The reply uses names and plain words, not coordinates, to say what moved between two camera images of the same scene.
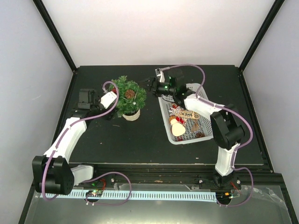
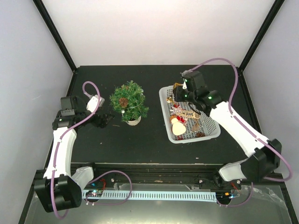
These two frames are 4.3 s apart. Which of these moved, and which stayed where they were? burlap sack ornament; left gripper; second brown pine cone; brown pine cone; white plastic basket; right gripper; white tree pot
Moved: white tree pot; left gripper; brown pine cone; right gripper
Stayed: burlap sack ornament; second brown pine cone; white plastic basket
